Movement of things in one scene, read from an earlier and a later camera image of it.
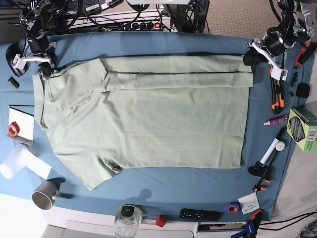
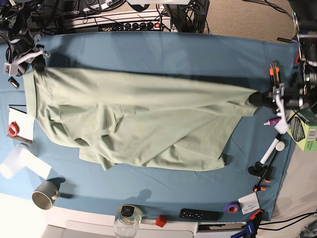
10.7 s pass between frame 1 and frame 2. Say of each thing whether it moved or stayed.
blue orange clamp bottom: stayed
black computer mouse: stayed
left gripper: moved
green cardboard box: stayed
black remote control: stayed
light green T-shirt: moved
